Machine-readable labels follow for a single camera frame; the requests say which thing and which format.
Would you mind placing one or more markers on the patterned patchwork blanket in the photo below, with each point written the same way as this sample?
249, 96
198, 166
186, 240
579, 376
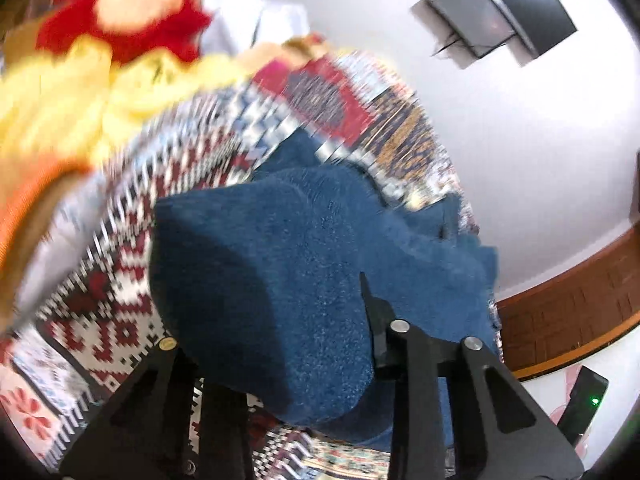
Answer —
115, 330

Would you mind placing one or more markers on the brown wooden headboard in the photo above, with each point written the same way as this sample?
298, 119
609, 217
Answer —
575, 305

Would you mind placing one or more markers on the red and cream knitted cloth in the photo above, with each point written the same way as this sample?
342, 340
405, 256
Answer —
140, 5

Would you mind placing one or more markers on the white cloth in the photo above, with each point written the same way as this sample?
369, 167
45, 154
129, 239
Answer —
250, 15

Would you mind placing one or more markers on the blue denim jacket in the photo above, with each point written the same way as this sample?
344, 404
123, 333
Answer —
300, 280

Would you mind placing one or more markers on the black device with green light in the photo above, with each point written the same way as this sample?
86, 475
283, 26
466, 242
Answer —
585, 405

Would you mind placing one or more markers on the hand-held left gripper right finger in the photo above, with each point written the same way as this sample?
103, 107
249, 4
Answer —
425, 375

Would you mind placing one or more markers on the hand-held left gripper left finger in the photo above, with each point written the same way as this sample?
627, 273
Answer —
150, 385

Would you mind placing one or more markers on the grey wall screen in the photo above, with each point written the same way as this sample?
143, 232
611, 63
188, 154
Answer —
472, 15

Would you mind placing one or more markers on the yellow cloth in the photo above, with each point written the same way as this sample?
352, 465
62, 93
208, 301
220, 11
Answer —
100, 105

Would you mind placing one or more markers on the black wall television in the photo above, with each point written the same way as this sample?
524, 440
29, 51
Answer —
535, 5

